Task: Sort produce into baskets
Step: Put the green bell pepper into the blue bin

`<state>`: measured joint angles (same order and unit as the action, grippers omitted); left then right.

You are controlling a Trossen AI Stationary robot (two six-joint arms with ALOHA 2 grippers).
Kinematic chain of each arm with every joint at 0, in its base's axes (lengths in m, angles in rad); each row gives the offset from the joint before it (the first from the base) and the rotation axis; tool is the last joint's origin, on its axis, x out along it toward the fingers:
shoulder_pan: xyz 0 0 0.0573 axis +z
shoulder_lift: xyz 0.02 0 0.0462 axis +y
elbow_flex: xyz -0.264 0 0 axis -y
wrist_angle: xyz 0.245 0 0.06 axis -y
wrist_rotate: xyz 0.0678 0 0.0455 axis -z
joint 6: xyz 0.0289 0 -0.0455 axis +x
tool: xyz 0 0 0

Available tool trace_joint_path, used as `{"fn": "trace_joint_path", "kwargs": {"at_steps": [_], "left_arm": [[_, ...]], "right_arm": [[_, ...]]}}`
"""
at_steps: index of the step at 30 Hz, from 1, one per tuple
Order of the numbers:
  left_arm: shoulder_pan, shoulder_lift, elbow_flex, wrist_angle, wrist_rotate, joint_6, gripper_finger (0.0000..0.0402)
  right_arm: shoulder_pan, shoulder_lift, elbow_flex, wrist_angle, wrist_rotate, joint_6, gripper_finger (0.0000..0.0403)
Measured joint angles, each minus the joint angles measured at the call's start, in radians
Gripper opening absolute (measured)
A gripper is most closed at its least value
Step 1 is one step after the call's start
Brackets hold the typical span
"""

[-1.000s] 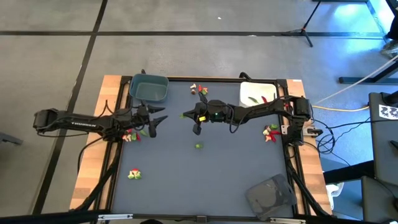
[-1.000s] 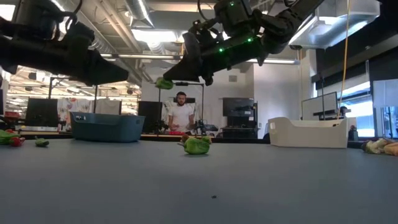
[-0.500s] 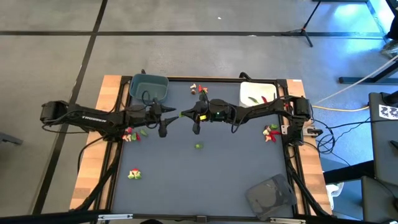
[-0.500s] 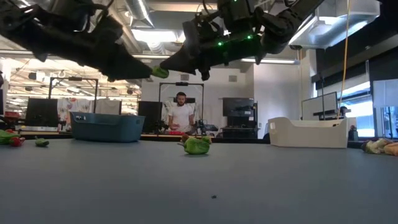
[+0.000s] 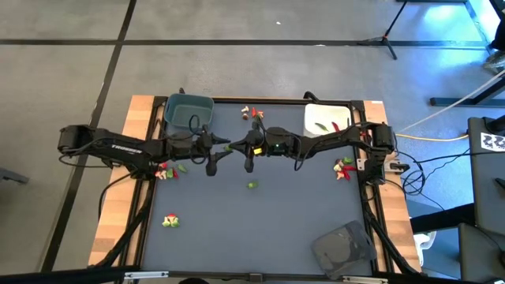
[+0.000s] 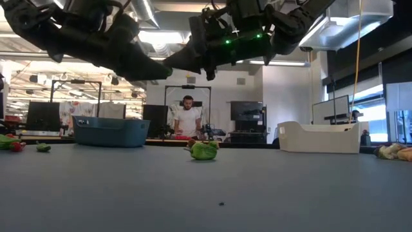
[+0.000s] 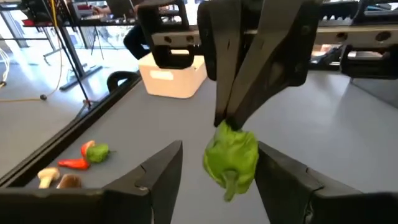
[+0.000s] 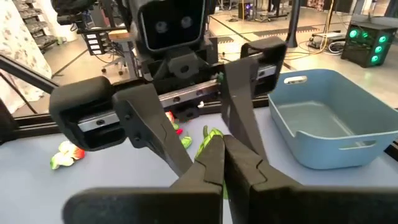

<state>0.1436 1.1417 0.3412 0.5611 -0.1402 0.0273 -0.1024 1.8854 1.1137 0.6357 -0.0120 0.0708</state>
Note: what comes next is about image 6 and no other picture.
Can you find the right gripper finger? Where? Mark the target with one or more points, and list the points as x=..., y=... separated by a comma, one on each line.
x=190, y=61

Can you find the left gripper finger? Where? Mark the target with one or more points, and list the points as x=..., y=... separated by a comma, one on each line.
x=141, y=66

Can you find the brown mushroom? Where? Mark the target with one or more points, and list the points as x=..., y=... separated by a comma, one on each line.
x=192, y=142

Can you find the green bell pepper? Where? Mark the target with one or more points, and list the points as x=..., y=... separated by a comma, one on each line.
x=203, y=152
x=7, y=141

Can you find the pale white mushroom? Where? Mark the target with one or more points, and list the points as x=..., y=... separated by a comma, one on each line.
x=387, y=151

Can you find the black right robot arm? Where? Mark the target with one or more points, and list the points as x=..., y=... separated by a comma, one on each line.
x=296, y=22

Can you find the red toy produce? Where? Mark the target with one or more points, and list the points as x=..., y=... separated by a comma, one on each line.
x=183, y=138

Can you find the ceiling strip light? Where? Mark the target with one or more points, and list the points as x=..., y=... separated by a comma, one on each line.
x=277, y=62

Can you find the black monitor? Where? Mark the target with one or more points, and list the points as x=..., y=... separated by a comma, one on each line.
x=43, y=116
x=155, y=119

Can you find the black equipment cart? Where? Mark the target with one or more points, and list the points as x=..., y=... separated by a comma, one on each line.
x=248, y=112

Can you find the small black robot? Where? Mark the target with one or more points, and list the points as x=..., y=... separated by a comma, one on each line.
x=210, y=130

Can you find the blue plastic basket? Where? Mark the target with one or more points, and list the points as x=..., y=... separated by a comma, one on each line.
x=109, y=133

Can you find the patterned white cloth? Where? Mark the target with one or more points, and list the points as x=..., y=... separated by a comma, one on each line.
x=80, y=111

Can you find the wooden work table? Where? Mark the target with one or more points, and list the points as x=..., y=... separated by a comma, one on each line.
x=161, y=140

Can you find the white screen monitor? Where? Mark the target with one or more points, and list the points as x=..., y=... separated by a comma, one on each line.
x=331, y=109

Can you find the red box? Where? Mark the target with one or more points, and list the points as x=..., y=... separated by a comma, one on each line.
x=13, y=120

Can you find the white plastic basket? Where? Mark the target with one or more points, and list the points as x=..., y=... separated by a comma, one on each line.
x=318, y=141

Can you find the green chili pepper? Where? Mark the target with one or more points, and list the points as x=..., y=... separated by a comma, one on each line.
x=43, y=147

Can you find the small black debris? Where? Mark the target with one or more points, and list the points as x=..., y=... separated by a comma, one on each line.
x=221, y=204

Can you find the silver ceiling duct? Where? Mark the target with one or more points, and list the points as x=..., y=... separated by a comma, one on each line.
x=145, y=13

